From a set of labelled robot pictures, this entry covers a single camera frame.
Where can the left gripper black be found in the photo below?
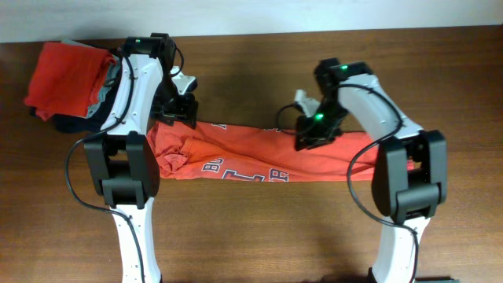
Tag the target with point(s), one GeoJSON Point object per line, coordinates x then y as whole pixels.
{"type": "Point", "coordinates": [185, 112]}

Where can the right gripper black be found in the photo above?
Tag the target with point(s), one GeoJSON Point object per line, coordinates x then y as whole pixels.
{"type": "Point", "coordinates": [312, 135]}

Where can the orange-red t-shirt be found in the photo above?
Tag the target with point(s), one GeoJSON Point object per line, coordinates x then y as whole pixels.
{"type": "Point", "coordinates": [221, 151]}

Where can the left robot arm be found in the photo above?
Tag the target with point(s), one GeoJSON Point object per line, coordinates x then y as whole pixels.
{"type": "Point", "coordinates": [123, 168]}

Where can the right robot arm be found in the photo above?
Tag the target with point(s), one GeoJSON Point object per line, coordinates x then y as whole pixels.
{"type": "Point", "coordinates": [409, 180]}

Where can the folded grey shirt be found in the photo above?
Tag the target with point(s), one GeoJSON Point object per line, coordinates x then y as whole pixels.
{"type": "Point", "coordinates": [110, 78]}

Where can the folded dark navy garment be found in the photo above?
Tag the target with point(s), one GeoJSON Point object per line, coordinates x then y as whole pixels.
{"type": "Point", "coordinates": [75, 124]}

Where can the folded red-orange shirt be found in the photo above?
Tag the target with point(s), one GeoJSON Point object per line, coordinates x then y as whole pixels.
{"type": "Point", "coordinates": [67, 78]}

